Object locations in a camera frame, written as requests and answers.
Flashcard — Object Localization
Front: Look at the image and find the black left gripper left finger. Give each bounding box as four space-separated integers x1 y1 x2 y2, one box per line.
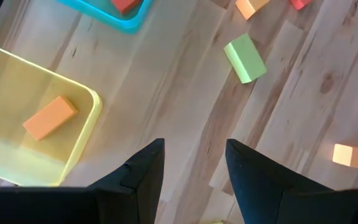
88 138 166 224

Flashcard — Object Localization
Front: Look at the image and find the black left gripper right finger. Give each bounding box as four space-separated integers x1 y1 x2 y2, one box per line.
225 138 332 224

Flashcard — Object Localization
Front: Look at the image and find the long orange block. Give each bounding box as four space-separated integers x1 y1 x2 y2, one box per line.
332 143 358 171

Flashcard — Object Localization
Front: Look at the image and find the orange rectangular block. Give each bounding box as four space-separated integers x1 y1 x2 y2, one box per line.
22 95 79 142

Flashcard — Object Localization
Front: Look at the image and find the green rectangular block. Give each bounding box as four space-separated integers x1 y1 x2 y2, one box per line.
223 33 267 85

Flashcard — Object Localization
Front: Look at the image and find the orange cube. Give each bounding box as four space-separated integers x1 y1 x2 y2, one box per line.
234 0 270 21

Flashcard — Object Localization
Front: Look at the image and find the red rectangular block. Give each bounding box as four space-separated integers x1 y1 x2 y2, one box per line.
290 0 313 11
110 0 142 16

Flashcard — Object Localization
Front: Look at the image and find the teal plastic bin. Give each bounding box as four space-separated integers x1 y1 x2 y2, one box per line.
56 0 155 35

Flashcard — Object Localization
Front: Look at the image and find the yellow plastic bin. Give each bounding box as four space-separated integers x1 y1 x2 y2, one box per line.
0 39 103 187

